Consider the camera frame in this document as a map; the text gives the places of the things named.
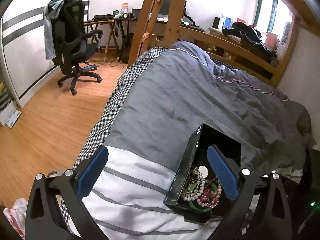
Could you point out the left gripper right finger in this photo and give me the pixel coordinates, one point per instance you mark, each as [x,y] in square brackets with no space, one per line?
[259,208]

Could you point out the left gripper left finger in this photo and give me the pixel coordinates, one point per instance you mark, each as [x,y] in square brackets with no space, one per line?
[44,219]

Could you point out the green jade bangle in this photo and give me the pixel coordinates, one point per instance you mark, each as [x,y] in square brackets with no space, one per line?
[204,196]

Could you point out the black jewelry box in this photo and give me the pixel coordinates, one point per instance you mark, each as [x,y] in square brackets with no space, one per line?
[195,155]

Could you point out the plastic bag on floor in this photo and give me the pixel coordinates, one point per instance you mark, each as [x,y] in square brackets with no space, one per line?
[16,216]

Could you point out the white round sticker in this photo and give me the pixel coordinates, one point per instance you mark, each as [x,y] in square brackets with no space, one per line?
[203,171]

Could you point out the white shelf unit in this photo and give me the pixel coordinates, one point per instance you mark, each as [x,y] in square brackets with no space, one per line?
[9,114]

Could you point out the black office chair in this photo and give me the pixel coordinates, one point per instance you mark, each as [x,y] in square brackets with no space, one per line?
[73,45]

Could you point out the grey duvet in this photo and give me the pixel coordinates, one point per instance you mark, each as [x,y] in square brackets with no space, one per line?
[183,88]

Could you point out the white sliding wardrobe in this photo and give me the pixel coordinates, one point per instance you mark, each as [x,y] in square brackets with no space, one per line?
[25,67]

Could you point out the light blue hanging garment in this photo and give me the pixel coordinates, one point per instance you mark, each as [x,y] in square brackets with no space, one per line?
[50,13]

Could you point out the pile of dark clothes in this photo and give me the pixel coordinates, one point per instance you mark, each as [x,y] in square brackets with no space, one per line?
[250,36]

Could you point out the black computer monitor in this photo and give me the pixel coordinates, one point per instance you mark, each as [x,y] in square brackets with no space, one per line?
[165,9]

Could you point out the wooden ladder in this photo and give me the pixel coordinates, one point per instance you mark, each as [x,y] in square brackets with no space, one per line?
[144,27]

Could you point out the wooden bunk bed frame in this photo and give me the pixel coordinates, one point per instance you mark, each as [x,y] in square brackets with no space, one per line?
[305,15]

